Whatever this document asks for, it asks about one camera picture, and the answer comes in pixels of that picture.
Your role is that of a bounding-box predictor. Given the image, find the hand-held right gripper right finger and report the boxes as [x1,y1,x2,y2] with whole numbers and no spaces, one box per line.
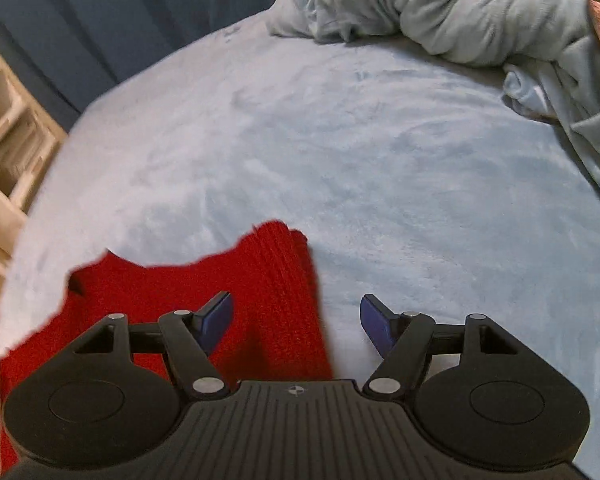
[359,294,520,402]

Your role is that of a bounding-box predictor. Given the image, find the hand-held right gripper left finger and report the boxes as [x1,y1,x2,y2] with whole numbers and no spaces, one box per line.
[75,290,235,402]

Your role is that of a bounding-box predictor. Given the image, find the red knit cardigan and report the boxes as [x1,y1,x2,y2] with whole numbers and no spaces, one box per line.
[0,220,337,468]

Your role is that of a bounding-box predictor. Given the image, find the bed with blue fleece sheet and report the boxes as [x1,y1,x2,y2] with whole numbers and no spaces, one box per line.
[0,12,600,480]

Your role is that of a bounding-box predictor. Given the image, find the white drawer shelf unit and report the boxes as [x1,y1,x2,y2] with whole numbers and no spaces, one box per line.
[0,30,69,277]

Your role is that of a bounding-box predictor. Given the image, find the dark blue curtain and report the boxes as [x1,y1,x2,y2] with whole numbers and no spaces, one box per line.
[0,0,331,117]

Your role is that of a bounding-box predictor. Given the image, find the crumpled light blue blanket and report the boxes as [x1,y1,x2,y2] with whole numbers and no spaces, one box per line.
[266,0,600,211]

